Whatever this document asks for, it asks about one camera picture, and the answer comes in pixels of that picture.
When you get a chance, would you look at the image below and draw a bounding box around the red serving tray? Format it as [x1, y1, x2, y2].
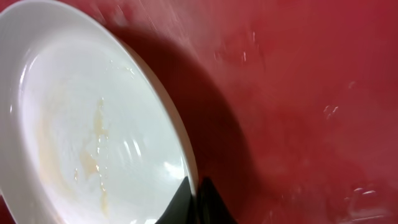
[0, 0, 398, 224]

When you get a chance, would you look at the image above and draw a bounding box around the white plate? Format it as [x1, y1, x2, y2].
[1, 1, 198, 223]

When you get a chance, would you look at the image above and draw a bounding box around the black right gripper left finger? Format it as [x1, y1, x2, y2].
[155, 177, 196, 224]

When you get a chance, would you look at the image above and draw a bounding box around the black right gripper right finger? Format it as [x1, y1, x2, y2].
[197, 177, 237, 224]

